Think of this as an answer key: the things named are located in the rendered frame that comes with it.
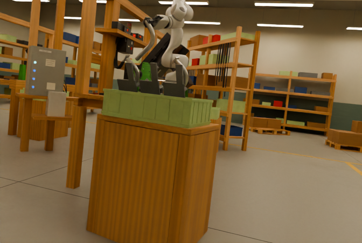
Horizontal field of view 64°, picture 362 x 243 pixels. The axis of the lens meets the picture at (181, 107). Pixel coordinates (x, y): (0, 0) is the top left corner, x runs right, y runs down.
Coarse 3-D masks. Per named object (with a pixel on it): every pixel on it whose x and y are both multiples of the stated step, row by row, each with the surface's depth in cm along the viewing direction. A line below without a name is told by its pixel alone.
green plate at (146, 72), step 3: (144, 63) 315; (147, 63) 314; (144, 66) 314; (147, 66) 313; (141, 69) 314; (144, 69) 313; (147, 69) 312; (150, 69) 311; (144, 72) 312; (147, 72) 311; (150, 72) 310; (144, 75) 311; (147, 75) 310; (150, 75) 315; (141, 78) 311; (144, 78) 310; (147, 78) 310; (150, 78) 316
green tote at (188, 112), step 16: (112, 96) 183; (128, 96) 179; (144, 96) 174; (160, 96) 170; (112, 112) 183; (128, 112) 179; (144, 112) 174; (160, 112) 170; (176, 112) 166; (192, 112) 166; (208, 112) 195
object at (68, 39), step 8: (64, 32) 762; (48, 40) 757; (64, 40) 745; (72, 40) 787; (96, 48) 905; (72, 64) 794; (96, 64) 907; (72, 72) 868; (96, 72) 982; (72, 80) 833; (96, 80) 938; (96, 88) 911
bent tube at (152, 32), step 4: (144, 20) 179; (148, 24) 178; (148, 28) 178; (152, 28) 178; (152, 32) 177; (152, 36) 178; (152, 40) 178; (148, 44) 181; (152, 44) 180; (144, 48) 184; (148, 48) 182; (140, 52) 187; (144, 52) 185; (136, 56) 190; (140, 56) 188; (136, 60) 192
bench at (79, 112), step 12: (84, 96) 260; (96, 96) 257; (84, 108) 266; (72, 120) 264; (84, 120) 268; (72, 132) 264; (84, 132) 270; (72, 144) 265; (72, 156) 265; (72, 168) 265; (72, 180) 266
